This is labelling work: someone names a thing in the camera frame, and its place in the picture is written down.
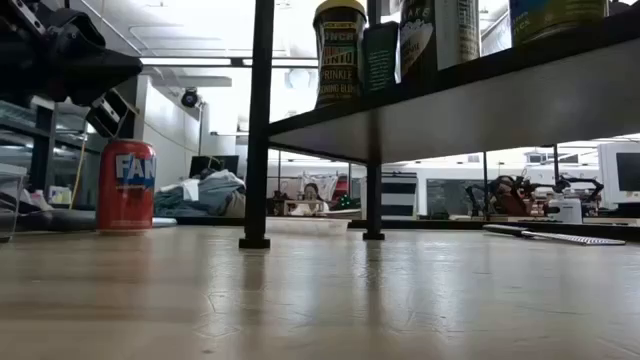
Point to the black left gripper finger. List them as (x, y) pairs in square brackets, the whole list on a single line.
[(95, 120), (100, 72)]

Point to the black metal wood shelf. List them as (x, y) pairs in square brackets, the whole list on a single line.
[(257, 125)]

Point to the yellow lid seasoning jar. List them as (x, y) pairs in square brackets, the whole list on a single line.
[(339, 55)]

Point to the green black pepper tin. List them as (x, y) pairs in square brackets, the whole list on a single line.
[(380, 60)]

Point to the beige lid spice jar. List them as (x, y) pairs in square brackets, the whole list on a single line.
[(440, 35)]

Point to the background black robot arm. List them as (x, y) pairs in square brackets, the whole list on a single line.
[(580, 185), (500, 195)]

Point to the red soda can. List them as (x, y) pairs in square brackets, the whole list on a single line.
[(126, 190)]

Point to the pale small box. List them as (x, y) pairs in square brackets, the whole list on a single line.
[(59, 195)]

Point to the small white bottle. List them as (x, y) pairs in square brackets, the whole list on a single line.
[(39, 200)]

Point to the clear plastic container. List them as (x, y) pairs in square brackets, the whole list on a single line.
[(10, 200)]

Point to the blue grey cloth pile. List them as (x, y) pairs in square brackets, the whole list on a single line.
[(200, 197)]

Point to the black monitor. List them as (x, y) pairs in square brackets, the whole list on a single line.
[(220, 162)]

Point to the person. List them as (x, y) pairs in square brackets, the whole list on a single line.
[(311, 192)]

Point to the clear plastic tray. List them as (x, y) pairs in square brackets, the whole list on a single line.
[(310, 226)]

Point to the navy white striped box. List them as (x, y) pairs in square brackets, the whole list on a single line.
[(400, 195)]

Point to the black and silver tool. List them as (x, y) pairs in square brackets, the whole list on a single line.
[(505, 230)]

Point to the white appliance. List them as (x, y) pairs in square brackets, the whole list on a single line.
[(565, 210)]

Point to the white framed monitor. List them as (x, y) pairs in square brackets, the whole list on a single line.
[(620, 172)]

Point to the black ceiling camera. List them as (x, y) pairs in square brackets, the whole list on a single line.
[(190, 98)]

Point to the black pipe stand frame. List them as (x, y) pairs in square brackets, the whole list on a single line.
[(485, 185)]

